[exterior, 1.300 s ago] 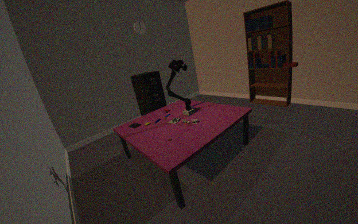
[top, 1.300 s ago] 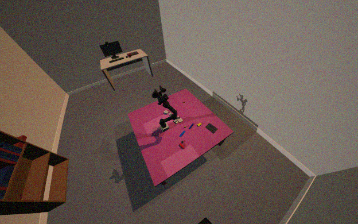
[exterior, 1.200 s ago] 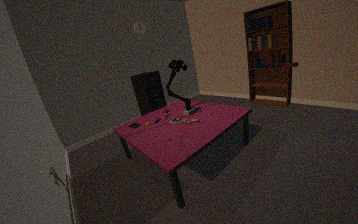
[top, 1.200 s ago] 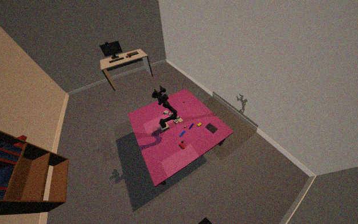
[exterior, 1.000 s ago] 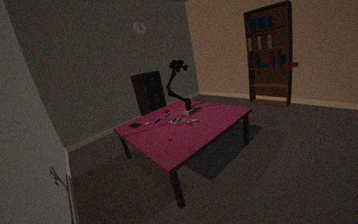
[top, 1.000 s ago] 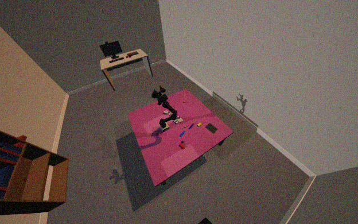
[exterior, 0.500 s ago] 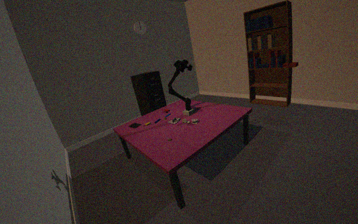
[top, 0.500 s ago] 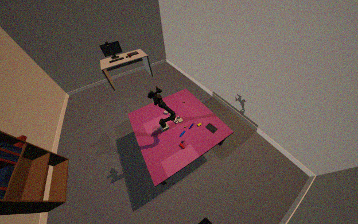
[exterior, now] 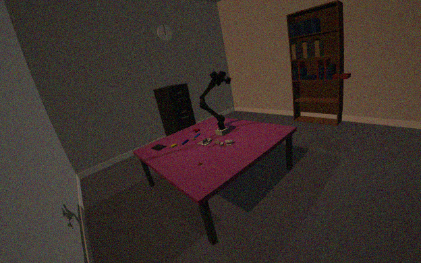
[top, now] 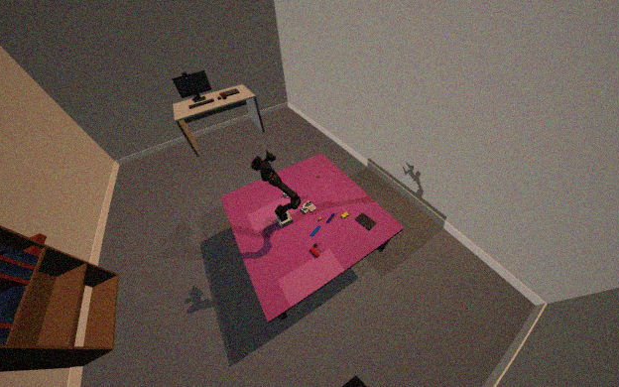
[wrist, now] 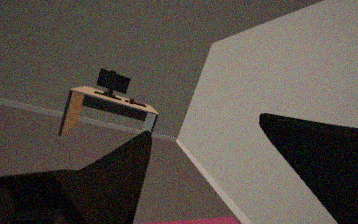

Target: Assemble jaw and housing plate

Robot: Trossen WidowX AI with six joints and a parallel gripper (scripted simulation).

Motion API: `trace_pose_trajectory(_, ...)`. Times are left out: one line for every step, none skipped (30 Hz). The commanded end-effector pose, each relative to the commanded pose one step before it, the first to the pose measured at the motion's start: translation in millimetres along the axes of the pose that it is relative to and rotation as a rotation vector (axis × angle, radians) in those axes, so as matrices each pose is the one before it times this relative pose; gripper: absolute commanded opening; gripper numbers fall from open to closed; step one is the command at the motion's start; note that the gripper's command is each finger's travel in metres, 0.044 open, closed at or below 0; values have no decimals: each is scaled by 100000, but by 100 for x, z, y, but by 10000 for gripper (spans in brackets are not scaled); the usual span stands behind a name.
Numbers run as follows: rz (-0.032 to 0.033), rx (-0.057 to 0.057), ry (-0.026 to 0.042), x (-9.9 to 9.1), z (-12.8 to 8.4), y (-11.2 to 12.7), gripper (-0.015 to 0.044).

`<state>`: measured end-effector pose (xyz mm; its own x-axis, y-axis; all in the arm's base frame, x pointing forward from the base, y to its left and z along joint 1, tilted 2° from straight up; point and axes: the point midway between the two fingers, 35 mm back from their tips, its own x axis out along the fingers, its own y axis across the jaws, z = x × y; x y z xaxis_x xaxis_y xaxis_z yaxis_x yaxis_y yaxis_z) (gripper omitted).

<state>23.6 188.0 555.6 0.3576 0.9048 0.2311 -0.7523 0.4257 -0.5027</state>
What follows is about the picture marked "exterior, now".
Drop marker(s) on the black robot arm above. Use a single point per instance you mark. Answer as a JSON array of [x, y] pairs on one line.
[[204, 106]]

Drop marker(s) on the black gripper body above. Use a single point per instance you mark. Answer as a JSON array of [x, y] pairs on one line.
[[221, 79]]

